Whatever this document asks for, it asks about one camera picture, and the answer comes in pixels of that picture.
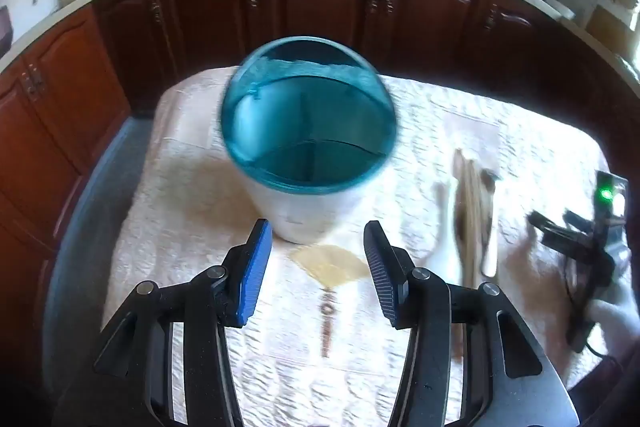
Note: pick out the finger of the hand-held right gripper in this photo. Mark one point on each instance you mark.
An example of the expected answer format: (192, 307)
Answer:
(555, 234)
(580, 219)

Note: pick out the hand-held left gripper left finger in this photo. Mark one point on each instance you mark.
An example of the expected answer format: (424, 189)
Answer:
(254, 274)

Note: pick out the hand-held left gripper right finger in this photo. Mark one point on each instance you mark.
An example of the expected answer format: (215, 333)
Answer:
(382, 279)

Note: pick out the teal rimmed white utensil holder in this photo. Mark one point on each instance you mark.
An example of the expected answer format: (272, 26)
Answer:
(305, 217)

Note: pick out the wooden chopstick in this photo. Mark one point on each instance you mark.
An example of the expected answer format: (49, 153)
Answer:
(472, 217)
(479, 217)
(459, 187)
(466, 207)

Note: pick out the person's right hand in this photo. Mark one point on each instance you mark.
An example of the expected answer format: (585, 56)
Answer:
(620, 322)

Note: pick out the white ceramic spoon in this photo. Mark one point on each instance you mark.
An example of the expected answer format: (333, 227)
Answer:
(442, 242)

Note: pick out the white embroidered tablecloth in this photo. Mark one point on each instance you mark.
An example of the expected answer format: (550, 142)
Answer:
(190, 187)

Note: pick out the beige box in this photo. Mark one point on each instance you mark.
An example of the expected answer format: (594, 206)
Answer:
(607, 24)

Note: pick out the brown wooden base cabinet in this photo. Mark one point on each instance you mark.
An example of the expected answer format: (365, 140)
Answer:
(310, 7)

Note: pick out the purple rice cooker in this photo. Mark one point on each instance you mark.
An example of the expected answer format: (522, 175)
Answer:
(4, 29)

